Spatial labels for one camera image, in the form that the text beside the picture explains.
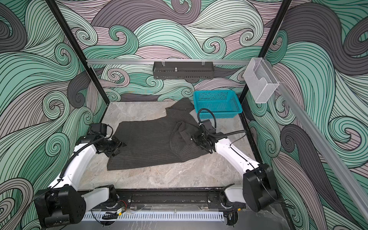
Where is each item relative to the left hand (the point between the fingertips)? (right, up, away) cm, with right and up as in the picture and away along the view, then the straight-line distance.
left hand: (125, 144), depth 81 cm
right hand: (+39, +3, +3) cm, 39 cm away
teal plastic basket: (+71, +27, +39) cm, 85 cm away
